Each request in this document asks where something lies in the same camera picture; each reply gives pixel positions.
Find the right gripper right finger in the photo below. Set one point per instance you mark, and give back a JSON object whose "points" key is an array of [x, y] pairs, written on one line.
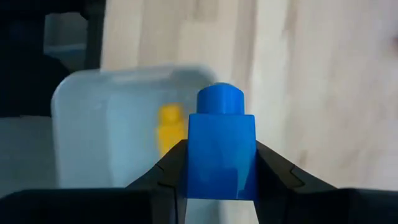
{"points": [[311, 208]]}

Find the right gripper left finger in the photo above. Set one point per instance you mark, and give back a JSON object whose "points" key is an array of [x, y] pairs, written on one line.
{"points": [[93, 208]]}

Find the medium blue block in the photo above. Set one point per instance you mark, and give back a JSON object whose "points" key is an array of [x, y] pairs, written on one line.
{"points": [[220, 155]]}

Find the medium yellow block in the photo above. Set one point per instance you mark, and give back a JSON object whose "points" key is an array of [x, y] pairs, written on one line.
{"points": [[171, 130]]}

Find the light grey plastic bin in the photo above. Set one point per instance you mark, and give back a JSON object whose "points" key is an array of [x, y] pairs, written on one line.
{"points": [[109, 124]]}

